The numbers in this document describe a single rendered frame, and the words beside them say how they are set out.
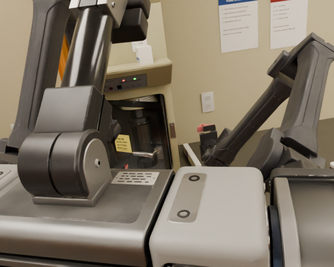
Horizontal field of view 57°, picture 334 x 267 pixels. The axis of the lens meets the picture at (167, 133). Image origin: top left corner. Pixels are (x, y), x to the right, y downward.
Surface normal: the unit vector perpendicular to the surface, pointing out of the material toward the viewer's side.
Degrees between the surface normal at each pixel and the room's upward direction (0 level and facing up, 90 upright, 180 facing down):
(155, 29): 90
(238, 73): 90
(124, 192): 0
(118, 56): 90
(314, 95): 44
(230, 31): 90
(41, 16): 65
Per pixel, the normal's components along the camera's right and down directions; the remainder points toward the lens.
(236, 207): -0.12, -0.92
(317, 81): 0.33, -0.50
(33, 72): -0.18, -0.03
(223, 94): 0.15, 0.36
